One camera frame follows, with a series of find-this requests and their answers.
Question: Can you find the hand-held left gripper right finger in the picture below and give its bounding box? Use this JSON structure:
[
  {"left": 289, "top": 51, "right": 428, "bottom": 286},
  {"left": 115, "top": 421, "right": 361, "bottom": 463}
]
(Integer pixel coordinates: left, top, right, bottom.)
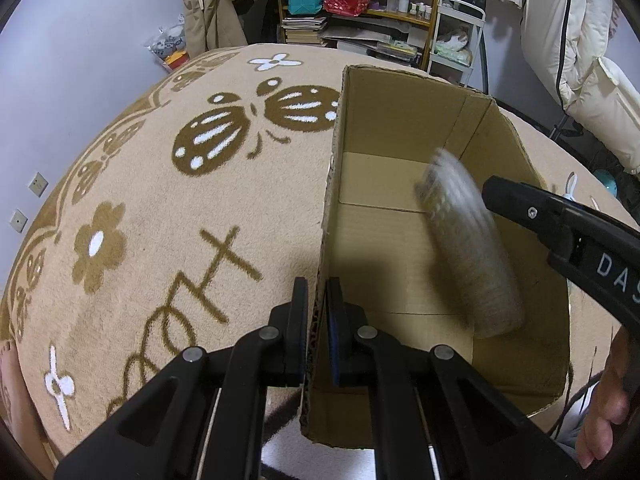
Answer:
[{"left": 325, "top": 277, "right": 583, "bottom": 480}]

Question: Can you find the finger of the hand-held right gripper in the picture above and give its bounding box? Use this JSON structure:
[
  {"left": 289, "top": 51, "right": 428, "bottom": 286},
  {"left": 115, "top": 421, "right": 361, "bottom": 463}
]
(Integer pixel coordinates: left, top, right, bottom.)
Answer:
[{"left": 482, "top": 176, "right": 577, "bottom": 242}]

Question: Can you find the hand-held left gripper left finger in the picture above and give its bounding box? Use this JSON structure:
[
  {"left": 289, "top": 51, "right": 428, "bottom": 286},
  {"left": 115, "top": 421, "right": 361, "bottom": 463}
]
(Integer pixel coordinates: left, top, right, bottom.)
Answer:
[{"left": 54, "top": 277, "right": 311, "bottom": 480}]

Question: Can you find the white remote control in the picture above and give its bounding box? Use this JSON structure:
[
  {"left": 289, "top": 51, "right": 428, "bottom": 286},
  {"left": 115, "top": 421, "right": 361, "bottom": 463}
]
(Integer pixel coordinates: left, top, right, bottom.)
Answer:
[{"left": 414, "top": 147, "right": 527, "bottom": 339}]

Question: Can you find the cardboard box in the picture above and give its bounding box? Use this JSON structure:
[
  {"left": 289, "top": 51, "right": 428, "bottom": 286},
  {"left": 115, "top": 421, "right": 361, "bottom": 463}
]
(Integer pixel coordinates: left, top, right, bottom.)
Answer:
[{"left": 299, "top": 65, "right": 574, "bottom": 450}]

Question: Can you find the person's right hand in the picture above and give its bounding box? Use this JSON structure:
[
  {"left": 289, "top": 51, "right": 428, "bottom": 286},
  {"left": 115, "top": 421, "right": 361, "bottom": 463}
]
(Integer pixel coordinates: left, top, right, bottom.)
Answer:
[{"left": 575, "top": 327, "right": 640, "bottom": 468}]

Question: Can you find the teal round object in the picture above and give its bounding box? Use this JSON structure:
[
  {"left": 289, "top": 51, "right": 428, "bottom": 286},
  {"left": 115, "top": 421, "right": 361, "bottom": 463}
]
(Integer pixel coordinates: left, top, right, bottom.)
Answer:
[{"left": 592, "top": 169, "right": 622, "bottom": 202}]

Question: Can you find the grey cloth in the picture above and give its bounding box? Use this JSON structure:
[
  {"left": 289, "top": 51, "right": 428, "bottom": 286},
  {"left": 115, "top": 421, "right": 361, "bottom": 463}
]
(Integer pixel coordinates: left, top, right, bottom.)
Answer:
[{"left": 554, "top": 384, "right": 598, "bottom": 448}]

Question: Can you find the white down jacket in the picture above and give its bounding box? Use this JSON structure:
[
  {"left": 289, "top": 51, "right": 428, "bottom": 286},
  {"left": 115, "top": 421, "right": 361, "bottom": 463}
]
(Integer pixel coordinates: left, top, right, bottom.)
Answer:
[{"left": 520, "top": 0, "right": 640, "bottom": 177}]

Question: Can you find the beige printed blanket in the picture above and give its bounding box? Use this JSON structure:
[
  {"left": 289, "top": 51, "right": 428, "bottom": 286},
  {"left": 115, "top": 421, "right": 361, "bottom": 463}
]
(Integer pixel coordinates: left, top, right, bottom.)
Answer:
[{"left": 0, "top": 44, "right": 640, "bottom": 466}]

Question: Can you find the pile of papers and folders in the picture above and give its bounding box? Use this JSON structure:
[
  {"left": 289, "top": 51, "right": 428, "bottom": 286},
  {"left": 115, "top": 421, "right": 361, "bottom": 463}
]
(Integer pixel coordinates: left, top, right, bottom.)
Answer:
[{"left": 320, "top": 19, "right": 422, "bottom": 63}]

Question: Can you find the stack of books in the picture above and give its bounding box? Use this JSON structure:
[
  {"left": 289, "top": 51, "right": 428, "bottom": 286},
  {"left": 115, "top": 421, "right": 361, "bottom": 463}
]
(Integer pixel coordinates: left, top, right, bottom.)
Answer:
[{"left": 280, "top": 16, "right": 329, "bottom": 45}]

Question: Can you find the clear plastic bag of clothes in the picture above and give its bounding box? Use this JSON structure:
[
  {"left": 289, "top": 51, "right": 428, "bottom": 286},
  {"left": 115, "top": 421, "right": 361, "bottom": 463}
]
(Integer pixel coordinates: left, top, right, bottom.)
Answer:
[{"left": 146, "top": 25, "right": 189, "bottom": 74}]

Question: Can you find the beige hanging coat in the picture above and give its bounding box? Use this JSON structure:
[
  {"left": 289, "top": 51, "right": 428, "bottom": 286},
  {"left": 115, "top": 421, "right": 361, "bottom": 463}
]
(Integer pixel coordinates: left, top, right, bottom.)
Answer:
[{"left": 180, "top": 0, "right": 249, "bottom": 57}]

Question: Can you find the white wire cart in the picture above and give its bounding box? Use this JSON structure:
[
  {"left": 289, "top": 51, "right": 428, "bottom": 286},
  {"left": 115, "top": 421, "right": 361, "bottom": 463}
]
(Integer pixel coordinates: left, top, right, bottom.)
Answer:
[{"left": 427, "top": 0, "right": 487, "bottom": 86}]

